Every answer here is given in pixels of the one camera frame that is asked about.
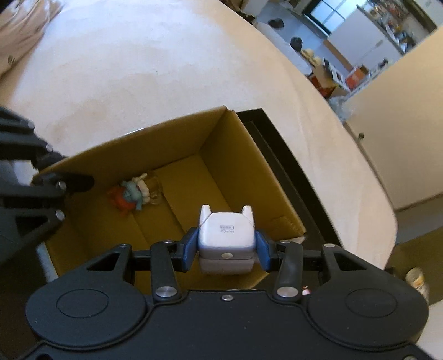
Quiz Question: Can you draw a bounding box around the white kitchen cabinet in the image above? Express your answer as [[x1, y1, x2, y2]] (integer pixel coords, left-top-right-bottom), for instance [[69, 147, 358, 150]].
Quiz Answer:
[[327, 7, 404, 75]]

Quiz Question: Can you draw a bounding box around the large black tray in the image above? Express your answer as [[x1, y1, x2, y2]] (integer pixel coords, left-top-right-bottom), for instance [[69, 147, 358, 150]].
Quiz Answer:
[[237, 108, 347, 257]]

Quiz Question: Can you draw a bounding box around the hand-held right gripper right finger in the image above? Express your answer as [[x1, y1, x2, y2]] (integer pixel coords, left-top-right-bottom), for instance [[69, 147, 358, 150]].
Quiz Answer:
[[254, 231, 376, 302]]

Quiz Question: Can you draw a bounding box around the white cube robot toy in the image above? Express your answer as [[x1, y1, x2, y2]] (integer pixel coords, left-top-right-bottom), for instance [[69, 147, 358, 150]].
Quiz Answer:
[[198, 205, 257, 276]]

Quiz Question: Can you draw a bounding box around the large cardboard sheet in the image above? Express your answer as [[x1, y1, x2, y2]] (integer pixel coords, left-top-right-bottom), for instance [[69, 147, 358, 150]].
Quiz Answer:
[[386, 230, 443, 277]]

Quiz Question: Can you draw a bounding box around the pale pink cloth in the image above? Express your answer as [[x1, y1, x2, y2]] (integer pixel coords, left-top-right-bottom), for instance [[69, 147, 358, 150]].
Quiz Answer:
[[0, 0, 65, 78]]

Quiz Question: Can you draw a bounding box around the printed paper cup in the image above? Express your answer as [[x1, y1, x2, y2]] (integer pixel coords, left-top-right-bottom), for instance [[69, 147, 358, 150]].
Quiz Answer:
[[405, 267, 430, 302]]

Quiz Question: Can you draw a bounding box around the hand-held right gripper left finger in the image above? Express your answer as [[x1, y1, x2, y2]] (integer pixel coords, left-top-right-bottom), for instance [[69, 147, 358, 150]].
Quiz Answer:
[[85, 227, 200, 302]]

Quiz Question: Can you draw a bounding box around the black framed glass door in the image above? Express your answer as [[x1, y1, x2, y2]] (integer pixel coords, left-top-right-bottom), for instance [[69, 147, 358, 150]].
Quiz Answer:
[[303, 0, 360, 35]]

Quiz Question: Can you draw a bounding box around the orange box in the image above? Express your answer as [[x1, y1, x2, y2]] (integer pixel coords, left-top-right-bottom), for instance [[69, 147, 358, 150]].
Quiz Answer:
[[346, 66, 370, 90]]

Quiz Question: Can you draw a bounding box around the small cardboard box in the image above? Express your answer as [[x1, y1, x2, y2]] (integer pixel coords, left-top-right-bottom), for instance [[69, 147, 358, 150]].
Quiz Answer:
[[32, 106, 307, 295]]

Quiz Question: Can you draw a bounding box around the clear plastic bag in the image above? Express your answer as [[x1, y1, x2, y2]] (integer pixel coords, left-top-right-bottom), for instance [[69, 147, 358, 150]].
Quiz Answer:
[[329, 95, 357, 122]]

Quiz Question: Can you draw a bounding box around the red and brown carton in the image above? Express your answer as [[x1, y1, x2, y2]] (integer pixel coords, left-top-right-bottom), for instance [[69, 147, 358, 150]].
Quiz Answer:
[[308, 64, 350, 99]]

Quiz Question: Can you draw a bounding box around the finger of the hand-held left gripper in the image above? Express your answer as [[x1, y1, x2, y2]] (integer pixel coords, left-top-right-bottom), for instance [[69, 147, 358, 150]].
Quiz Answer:
[[0, 174, 95, 264], [0, 107, 69, 171]]

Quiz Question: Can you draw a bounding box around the blue and red figurine keychain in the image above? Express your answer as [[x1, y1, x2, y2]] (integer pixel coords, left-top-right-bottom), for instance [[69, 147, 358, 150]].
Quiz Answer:
[[107, 172, 161, 217]]

